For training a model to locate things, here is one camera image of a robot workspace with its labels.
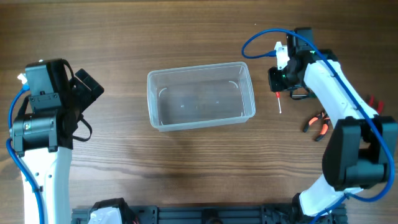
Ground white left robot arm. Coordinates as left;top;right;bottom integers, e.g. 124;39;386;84
6;58;104;223

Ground red handled pliers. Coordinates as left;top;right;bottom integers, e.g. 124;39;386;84
367;95;384;114

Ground orange black needle-nose pliers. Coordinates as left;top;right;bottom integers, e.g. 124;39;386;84
303;111;332;142

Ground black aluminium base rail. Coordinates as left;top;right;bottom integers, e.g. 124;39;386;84
71;203;348;224

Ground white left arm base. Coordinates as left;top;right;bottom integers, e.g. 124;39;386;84
88;198;139;224

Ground green handled screwdriver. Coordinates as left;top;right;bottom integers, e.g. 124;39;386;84
290;93;316;100

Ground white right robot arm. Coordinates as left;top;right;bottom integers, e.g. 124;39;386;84
268;28;397;223

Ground black red screwdriver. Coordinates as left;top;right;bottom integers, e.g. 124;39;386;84
275;91;282;114

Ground clear plastic container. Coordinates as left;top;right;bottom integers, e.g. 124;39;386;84
147;62;256;132

